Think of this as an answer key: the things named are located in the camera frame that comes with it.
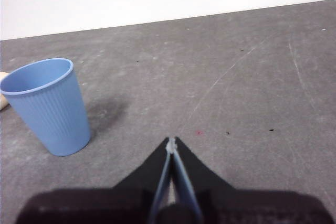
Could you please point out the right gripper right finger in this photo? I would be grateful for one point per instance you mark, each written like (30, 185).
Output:
(194, 174)

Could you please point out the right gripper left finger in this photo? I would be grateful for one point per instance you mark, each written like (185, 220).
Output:
(149, 174)

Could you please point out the blue ribbed plastic cup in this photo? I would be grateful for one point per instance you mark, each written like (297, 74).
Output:
(52, 113)

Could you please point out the cup brush with sponge head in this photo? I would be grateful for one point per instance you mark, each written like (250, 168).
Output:
(3, 95)

